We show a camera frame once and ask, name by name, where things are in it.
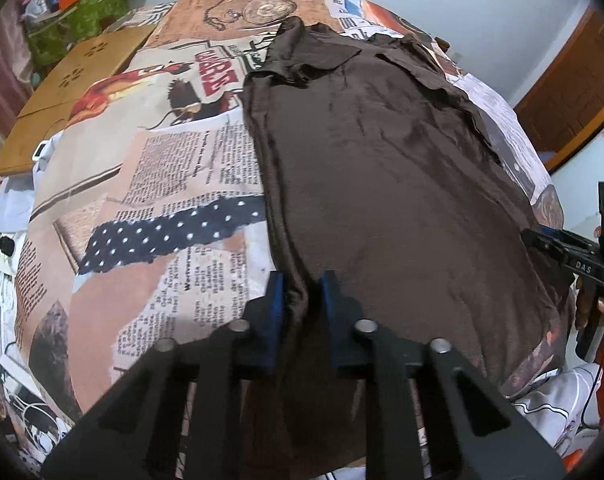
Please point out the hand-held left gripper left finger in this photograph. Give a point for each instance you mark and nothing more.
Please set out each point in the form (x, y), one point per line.
(277, 312)

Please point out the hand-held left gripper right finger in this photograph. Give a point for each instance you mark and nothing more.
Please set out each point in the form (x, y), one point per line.
(329, 312)

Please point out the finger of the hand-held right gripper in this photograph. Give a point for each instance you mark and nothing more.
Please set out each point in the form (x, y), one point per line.
(582, 267)
(577, 242)

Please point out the brown shirt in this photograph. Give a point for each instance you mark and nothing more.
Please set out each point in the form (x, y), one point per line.
(382, 185)

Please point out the person's right hand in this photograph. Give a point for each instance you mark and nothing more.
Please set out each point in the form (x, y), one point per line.
(583, 310)

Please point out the person's white striped pants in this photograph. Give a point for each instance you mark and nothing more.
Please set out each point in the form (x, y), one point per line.
(552, 400)

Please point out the wooden wardrobe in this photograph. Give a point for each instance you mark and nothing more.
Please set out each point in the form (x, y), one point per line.
(572, 95)

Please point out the newspaper print blanket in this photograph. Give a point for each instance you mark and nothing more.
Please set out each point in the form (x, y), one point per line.
(157, 185)

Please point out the wooden board with flower cutouts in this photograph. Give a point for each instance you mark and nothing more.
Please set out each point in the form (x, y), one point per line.
(72, 85)

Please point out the green patterned basket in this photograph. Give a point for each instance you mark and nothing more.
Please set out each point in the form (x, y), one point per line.
(77, 27)

